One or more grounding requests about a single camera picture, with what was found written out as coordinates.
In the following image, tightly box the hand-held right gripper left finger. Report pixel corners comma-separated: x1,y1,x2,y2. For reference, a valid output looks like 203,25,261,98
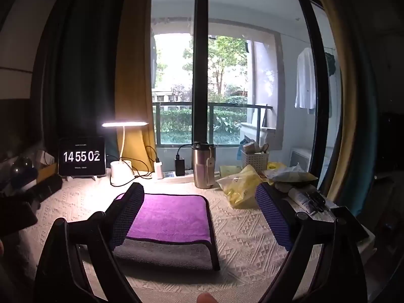
34,182,145,303

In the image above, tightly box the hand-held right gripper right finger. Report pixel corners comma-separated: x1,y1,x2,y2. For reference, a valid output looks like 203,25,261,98
255,183,368,303

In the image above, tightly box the purple and grey towel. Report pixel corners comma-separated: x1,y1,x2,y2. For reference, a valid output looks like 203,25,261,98
113,193,220,271

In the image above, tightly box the white textured tablecloth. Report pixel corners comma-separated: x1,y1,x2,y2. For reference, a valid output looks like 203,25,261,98
19,167,376,303

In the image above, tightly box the white tube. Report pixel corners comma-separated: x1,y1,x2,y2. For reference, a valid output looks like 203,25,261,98
288,187,313,213

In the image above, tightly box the white plastic bag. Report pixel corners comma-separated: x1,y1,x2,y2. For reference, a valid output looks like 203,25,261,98
263,163,319,185

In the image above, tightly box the yellow plastic bag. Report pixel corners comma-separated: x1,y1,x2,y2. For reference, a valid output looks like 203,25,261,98
215,164,264,209

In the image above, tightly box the white desk lamp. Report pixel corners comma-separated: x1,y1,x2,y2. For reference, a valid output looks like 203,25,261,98
102,120,149,187

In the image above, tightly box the white power strip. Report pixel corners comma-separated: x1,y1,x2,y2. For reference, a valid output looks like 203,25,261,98
162,170,194,180

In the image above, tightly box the white storage basket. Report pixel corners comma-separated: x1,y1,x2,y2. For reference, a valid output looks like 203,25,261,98
240,142,270,175

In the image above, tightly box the tablet with clock display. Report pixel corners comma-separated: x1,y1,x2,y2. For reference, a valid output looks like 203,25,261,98
58,136,106,177

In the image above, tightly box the stainless steel tumbler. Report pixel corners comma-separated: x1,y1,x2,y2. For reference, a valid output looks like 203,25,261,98
191,141,216,189

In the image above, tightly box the dark round object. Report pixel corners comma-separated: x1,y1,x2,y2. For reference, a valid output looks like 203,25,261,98
10,157,35,184

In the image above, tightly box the yellow curtain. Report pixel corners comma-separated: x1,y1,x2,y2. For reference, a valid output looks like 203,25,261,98
114,0,156,168

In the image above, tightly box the white hanging shirt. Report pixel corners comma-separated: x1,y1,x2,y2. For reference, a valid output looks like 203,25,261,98
294,47,317,115

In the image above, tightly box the dark green curtain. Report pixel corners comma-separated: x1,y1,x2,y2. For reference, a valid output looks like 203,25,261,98
42,0,131,152

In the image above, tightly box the black window frame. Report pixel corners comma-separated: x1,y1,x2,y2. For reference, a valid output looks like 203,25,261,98
192,0,209,144

